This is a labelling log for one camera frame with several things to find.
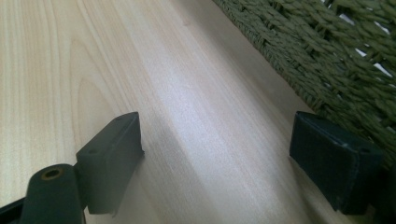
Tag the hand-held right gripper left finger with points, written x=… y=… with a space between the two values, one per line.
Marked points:
x=109 y=165

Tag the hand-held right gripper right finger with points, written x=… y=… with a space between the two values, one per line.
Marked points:
x=330 y=161

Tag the green woven basket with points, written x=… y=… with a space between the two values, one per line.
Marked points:
x=327 y=53

